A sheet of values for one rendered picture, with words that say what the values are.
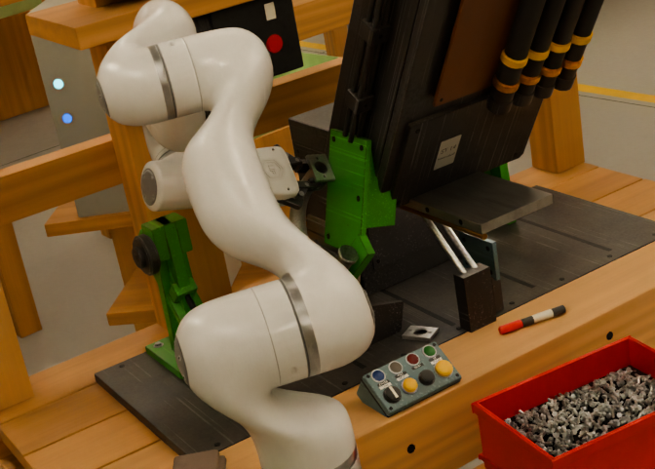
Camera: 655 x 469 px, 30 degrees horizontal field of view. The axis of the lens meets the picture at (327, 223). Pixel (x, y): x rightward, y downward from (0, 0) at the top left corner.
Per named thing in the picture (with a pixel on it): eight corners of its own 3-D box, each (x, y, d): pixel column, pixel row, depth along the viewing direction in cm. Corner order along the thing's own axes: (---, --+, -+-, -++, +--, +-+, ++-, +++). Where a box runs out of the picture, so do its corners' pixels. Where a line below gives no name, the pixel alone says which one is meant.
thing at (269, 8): (305, 66, 226) (291, -12, 220) (227, 93, 218) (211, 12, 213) (272, 58, 236) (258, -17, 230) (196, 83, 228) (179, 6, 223)
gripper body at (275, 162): (248, 193, 201) (305, 189, 207) (229, 143, 206) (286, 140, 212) (231, 217, 207) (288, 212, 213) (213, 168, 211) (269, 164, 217)
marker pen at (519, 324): (561, 310, 216) (560, 302, 215) (566, 314, 215) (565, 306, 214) (498, 332, 212) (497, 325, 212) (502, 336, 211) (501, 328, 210)
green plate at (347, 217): (397, 254, 214) (405, 137, 209) (358, 259, 210) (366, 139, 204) (361, 238, 223) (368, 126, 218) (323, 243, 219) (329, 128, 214)
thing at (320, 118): (484, 246, 247) (464, 88, 235) (365, 299, 234) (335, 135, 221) (430, 225, 262) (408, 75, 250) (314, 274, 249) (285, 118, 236)
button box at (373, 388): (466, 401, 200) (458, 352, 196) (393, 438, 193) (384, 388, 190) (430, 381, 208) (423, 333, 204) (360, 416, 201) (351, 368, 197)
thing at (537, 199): (554, 210, 208) (552, 193, 207) (482, 241, 201) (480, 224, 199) (418, 166, 239) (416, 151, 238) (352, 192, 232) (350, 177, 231)
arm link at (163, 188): (202, 176, 211) (220, 215, 206) (132, 181, 203) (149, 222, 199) (215, 142, 205) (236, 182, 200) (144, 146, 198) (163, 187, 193)
